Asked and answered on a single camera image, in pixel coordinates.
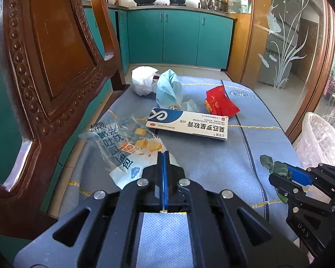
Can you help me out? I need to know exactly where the blue striped cloth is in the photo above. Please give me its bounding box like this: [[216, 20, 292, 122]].
[[14, 73, 300, 268]]

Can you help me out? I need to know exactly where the gas stove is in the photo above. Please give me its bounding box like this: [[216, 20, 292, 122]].
[[134, 3, 188, 8]]

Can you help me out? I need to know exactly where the wilted green leaf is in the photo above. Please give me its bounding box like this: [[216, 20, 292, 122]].
[[259, 154, 293, 203]]

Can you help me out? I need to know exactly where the white lattice waste basket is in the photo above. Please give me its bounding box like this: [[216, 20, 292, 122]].
[[293, 112, 335, 171]]

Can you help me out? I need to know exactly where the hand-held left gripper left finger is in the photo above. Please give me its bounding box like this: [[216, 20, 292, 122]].
[[14, 151, 165, 268]]

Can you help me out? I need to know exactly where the wooden display cabinet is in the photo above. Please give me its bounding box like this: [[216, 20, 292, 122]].
[[226, 0, 255, 82]]

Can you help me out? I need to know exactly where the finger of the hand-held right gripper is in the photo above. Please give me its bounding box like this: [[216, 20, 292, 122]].
[[268, 172, 335, 260], [287, 163, 335, 200]]

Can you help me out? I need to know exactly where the blue face mask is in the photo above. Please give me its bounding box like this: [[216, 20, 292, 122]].
[[155, 69, 198, 113]]

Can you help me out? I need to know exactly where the steel stock pot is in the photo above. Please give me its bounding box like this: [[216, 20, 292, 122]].
[[206, 0, 228, 12]]

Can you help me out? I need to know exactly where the grey refrigerator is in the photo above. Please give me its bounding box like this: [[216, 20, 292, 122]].
[[258, 13, 300, 86]]

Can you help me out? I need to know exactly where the clear plastic basket liner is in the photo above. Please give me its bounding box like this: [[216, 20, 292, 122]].
[[293, 111, 335, 172]]

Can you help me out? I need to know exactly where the red foil packet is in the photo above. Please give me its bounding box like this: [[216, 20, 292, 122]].
[[205, 86, 240, 117]]

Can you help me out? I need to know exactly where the white blue medicine box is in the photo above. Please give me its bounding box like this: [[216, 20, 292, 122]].
[[147, 107, 229, 142]]

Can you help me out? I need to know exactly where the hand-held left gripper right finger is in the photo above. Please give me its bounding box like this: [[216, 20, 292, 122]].
[[164, 151, 311, 268]]

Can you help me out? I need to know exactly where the clear bread wrapper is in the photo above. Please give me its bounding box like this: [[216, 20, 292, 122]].
[[78, 114, 180, 189]]

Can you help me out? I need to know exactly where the white plastic bag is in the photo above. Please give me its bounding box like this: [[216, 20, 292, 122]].
[[131, 66, 160, 97]]

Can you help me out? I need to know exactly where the carved wooden chair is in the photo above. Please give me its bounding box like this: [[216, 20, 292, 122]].
[[0, 0, 127, 241]]

